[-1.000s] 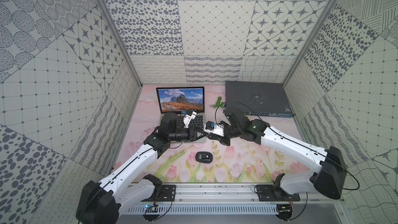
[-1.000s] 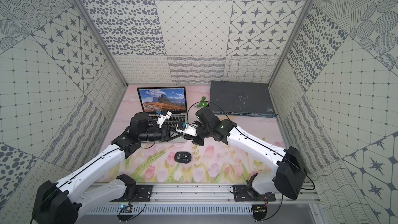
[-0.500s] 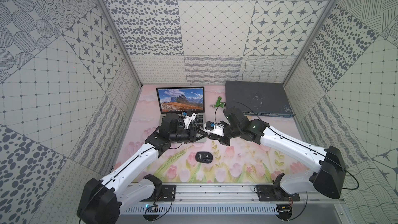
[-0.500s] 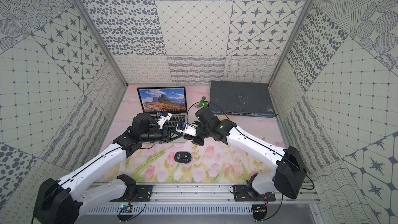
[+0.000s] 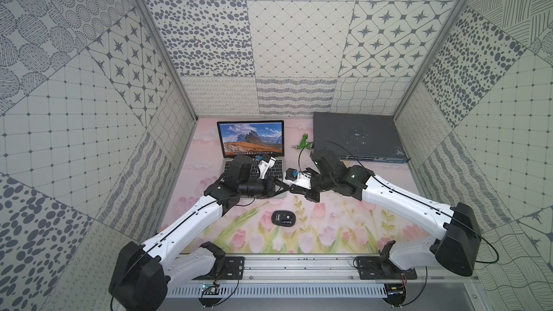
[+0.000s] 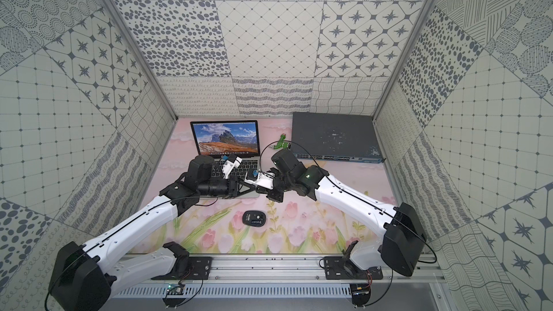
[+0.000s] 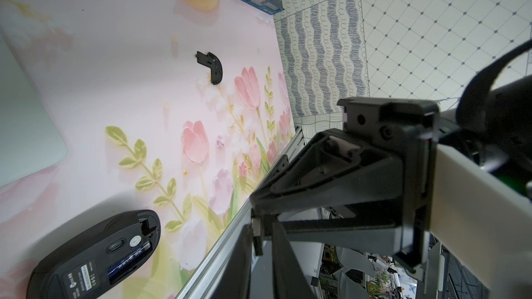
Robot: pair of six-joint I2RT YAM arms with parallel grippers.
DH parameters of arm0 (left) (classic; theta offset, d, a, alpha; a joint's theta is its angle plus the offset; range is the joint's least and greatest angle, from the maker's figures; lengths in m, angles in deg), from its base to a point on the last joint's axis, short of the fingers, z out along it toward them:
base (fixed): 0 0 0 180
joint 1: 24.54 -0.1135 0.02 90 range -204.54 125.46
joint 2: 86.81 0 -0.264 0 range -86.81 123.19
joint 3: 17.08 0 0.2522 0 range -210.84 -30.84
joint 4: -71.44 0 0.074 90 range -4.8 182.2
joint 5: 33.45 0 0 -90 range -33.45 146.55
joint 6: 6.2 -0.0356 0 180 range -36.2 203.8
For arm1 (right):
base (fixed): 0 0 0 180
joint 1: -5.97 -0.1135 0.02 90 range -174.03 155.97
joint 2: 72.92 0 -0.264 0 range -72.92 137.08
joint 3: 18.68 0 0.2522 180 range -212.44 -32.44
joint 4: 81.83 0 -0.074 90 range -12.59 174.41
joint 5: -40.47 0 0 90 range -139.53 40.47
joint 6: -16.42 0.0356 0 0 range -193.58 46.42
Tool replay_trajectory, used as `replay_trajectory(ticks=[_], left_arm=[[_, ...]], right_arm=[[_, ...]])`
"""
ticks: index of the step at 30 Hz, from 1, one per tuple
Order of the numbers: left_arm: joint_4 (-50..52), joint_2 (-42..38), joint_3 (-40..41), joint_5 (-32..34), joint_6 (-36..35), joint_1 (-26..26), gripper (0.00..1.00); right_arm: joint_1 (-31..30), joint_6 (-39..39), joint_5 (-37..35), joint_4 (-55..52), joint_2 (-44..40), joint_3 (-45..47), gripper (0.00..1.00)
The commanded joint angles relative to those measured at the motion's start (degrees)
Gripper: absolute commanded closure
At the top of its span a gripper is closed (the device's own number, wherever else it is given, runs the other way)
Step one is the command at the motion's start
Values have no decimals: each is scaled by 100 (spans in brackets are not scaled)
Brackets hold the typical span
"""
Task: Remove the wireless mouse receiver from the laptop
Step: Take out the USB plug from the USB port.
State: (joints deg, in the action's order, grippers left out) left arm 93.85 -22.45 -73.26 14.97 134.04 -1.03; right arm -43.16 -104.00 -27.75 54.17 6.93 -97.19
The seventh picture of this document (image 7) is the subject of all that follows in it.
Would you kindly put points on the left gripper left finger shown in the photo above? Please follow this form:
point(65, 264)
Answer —
point(236, 277)

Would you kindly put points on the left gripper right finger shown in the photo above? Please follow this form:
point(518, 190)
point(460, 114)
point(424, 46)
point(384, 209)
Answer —
point(288, 279)

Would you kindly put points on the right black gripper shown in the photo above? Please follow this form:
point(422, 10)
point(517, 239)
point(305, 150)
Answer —
point(376, 174)

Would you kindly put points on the black wireless mouse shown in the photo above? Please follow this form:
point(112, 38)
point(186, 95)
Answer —
point(97, 259)

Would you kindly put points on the black mouse battery cover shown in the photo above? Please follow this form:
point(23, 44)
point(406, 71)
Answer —
point(212, 62)

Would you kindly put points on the silver laptop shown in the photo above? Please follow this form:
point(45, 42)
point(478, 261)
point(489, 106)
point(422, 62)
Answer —
point(30, 142)

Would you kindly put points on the pink floral table mat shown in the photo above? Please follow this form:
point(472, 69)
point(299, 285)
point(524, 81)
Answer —
point(144, 126)

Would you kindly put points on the aluminium mounting rail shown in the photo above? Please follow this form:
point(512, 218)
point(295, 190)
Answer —
point(209, 275)

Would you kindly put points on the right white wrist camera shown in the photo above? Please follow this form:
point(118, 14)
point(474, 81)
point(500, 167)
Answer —
point(485, 224)

